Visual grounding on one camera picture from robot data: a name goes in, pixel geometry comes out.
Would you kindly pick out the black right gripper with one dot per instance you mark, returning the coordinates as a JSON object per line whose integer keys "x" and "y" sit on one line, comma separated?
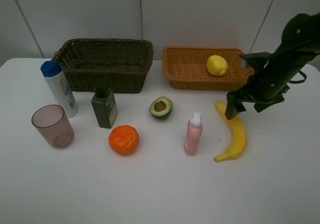
{"x": 265, "y": 85}

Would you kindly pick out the yellow banana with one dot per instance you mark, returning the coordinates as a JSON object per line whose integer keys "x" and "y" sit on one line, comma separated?
{"x": 239, "y": 140}

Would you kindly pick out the yellow lemon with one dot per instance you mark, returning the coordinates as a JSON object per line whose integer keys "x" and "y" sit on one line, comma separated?
{"x": 217, "y": 65}

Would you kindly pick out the pink bottle white cap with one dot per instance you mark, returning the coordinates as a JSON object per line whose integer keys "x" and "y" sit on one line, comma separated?
{"x": 193, "y": 134}

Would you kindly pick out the halved avocado with pit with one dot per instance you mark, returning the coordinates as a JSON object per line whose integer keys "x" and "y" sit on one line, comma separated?
{"x": 161, "y": 108}

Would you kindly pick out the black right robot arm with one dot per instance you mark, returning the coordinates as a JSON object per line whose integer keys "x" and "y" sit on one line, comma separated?
{"x": 301, "y": 34}

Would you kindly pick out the orange mandarin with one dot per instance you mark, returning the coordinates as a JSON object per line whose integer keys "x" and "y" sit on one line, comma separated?
{"x": 124, "y": 140}

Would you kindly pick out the dark brown wicker basket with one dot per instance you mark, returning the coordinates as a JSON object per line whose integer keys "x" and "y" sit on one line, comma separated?
{"x": 122, "y": 63}

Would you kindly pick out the dark green square bottle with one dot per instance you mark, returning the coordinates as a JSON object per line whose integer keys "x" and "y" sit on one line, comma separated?
{"x": 104, "y": 106}

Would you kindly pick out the translucent purple plastic cup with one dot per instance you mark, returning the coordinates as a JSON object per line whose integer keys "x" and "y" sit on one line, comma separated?
{"x": 54, "y": 126}

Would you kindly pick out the white bottle blue cap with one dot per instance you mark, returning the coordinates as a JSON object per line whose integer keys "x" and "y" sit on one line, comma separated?
{"x": 59, "y": 86}

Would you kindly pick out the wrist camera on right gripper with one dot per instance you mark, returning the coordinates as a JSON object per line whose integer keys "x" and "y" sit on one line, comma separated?
{"x": 256, "y": 61}

